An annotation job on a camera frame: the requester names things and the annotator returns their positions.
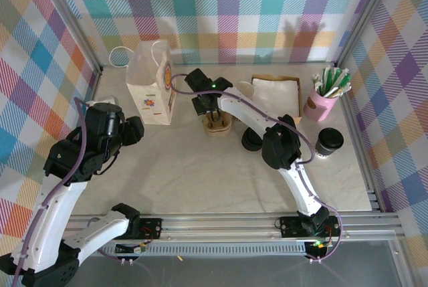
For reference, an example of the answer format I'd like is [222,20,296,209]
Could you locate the aluminium frame post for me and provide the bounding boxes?
[33,0,104,77]
[332,0,404,69]

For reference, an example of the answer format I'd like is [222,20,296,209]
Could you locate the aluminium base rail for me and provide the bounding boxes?
[35,212,404,245]

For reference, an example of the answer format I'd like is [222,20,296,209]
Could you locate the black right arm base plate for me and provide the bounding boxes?
[278,215,342,238]

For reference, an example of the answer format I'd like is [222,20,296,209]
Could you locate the green wrapped straw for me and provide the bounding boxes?
[337,69,350,90]
[326,68,336,96]

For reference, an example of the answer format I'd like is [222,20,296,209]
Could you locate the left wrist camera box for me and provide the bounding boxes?
[85,95,126,144]

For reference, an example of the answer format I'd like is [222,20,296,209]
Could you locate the white paper gift bag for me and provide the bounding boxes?
[109,39,179,126]

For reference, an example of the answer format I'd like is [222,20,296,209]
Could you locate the brown cardboard napkin box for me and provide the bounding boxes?
[251,73,304,124]

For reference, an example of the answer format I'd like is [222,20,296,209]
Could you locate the paper cup stack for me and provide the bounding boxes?
[235,80,257,100]

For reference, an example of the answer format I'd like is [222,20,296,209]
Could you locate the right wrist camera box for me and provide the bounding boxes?
[185,68,211,93]

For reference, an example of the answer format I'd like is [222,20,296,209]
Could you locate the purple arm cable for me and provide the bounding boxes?
[12,97,93,287]
[169,72,344,264]

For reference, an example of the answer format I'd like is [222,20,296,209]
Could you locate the grey slotted cable duct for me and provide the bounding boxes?
[53,245,310,258]

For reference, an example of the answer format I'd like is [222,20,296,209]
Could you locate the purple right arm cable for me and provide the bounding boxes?
[169,72,344,264]

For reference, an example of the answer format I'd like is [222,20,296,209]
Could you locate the black cup lid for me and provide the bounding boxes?
[316,127,345,151]

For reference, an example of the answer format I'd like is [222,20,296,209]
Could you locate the pink tin cup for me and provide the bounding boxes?
[303,85,339,122]

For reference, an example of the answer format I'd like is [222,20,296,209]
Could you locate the black lid stack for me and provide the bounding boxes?
[241,128,265,152]

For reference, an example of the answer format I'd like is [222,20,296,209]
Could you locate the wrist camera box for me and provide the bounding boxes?
[85,95,126,144]
[185,68,211,93]

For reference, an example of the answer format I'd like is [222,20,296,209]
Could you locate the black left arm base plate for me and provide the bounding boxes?
[138,217,164,242]

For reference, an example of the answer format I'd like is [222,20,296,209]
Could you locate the small controller board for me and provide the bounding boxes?
[114,242,150,255]
[304,239,330,257]

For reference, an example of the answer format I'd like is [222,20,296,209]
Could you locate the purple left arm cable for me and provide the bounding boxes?
[12,97,93,287]

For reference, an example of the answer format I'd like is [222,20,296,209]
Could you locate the aluminium frame floor rail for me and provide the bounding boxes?
[336,64,384,214]
[28,66,104,287]

